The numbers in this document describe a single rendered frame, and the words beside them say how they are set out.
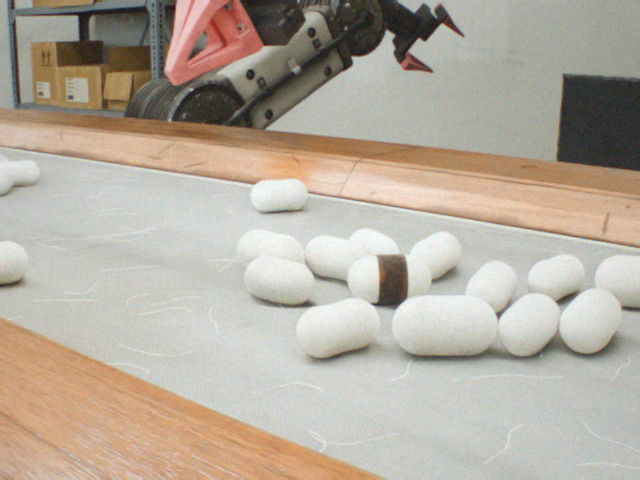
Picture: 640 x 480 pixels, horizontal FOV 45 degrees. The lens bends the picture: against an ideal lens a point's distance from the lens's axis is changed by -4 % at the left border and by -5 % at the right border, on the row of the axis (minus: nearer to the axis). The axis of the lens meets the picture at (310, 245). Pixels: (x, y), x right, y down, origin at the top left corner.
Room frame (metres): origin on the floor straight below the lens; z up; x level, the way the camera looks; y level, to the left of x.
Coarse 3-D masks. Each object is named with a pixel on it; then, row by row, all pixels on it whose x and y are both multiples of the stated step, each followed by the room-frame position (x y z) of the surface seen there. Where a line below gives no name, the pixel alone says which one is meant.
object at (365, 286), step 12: (360, 264) 0.31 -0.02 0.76; (372, 264) 0.31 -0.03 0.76; (408, 264) 0.31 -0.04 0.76; (420, 264) 0.31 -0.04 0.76; (348, 276) 0.32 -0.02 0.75; (360, 276) 0.31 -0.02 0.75; (372, 276) 0.31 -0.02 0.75; (408, 276) 0.31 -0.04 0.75; (420, 276) 0.31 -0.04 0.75; (360, 288) 0.31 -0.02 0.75; (372, 288) 0.31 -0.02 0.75; (408, 288) 0.31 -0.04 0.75; (420, 288) 0.31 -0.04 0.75; (372, 300) 0.31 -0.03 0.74
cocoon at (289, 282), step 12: (252, 264) 0.32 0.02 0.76; (264, 264) 0.32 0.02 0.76; (276, 264) 0.32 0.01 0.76; (288, 264) 0.31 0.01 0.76; (300, 264) 0.31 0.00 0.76; (252, 276) 0.32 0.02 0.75; (264, 276) 0.31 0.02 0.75; (276, 276) 0.31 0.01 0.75; (288, 276) 0.31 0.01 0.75; (300, 276) 0.31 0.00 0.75; (312, 276) 0.31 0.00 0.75; (252, 288) 0.32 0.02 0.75; (264, 288) 0.31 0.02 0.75; (276, 288) 0.31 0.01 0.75; (288, 288) 0.31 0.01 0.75; (300, 288) 0.31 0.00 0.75; (312, 288) 0.31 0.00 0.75; (276, 300) 0.31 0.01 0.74; (288, 300) 0.31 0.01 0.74; (300, 300) 0.31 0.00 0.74
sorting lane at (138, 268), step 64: (64, 192) 0.56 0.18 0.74; (128, 192) 0.56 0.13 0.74; (192, 192) 0.55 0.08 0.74; (64, 256) 0.39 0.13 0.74; (128, 256) 0.39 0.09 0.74; (192, 256) 0.39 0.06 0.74; (512, 256) 0.39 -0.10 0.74; (576, 256) 0.39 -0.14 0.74; (64, 320) 0.29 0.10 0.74; (128, 320) 0.29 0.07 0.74; (192, 320) 0.30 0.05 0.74; (256, 320) 0.30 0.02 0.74; (384, 320) 0.30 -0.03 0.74; (192, 384) 0.24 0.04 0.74; (256, 384) 0.24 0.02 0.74; (320, 384) 0.24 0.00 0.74; (384, 384) 0.24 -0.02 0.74; (448, 384) 0.24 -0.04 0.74; (512, 384) 0.23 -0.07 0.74; (576, 384) 0.23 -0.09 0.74; (320, 448) 0.19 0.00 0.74; (384, 448) 0.19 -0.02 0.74; (448, 448) 0.19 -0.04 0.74; (512, 448) 0.19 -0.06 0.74; (576, 448) 0.19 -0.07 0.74
